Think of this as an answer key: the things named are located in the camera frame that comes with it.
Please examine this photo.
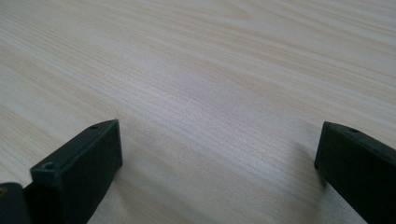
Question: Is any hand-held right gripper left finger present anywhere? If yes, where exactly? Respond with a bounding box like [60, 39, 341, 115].
[23, 119, 123, 224]

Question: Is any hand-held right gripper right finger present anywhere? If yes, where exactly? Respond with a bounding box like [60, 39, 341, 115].
[314, 120, 396, 224]

